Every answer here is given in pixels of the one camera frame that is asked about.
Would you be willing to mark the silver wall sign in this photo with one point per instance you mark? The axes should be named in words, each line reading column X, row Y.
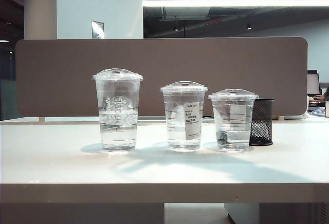
column 97, row 30

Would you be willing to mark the large clear plastic cup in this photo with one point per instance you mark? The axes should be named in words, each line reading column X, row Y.
column 117, row 111

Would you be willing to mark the computer monitor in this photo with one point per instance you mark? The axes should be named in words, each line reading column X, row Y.
column 312, row 84

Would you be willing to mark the seated person with dark hair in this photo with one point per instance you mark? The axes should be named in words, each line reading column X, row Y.
column 324, row 96

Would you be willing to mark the tan box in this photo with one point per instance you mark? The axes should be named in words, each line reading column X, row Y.
column 327, row 109

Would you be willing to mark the black mesh pen holder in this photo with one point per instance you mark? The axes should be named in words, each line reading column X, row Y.
column 263, row 123

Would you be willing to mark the brown desk divider panel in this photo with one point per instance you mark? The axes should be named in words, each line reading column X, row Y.
column 77, row 62

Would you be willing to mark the black pendant ceiling lamp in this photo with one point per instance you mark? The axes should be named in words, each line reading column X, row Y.
column 248, row 26

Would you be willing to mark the small clear plastic cup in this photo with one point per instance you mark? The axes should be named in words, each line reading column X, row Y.
column 234, row 121

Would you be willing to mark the medium clear cup printed label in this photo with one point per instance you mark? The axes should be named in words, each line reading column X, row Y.
column 180, row 121

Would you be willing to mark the long linear ceiling light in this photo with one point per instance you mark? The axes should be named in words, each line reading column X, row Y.
column 231, row 3

